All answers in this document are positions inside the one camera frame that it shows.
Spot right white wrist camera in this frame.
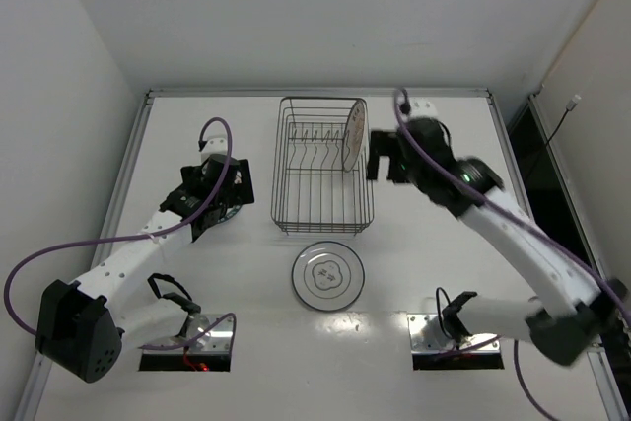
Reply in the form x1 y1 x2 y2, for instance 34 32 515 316
409 99 439 119

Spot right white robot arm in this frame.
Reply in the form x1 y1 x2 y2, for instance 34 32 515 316
367 116 628 367

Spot white plate dark rim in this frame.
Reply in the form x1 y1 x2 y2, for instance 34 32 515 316
291 241 366 313

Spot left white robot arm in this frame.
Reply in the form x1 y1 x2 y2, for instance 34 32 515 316
35 154 254 383

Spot grey wire dish rack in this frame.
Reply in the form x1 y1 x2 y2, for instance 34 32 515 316
271 96 374 236

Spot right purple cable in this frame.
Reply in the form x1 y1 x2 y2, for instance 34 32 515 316
391 88 631 421

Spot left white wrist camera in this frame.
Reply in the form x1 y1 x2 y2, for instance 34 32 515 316
198 135 228 154

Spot black wall cable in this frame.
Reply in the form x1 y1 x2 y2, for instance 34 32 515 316
512 95 583 195

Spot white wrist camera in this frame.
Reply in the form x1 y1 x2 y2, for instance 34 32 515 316
409 99 439 119
198 135 228 154

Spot metal base plate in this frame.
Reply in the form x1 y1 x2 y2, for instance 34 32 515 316
142 313 237 356
407 313 501 355

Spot orange sunburst plate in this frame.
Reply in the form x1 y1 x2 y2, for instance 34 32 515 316
341 99 367 172

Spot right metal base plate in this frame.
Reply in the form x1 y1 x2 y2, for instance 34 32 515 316
407 313 501 355

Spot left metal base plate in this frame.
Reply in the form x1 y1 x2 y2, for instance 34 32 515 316
142 313 237 356

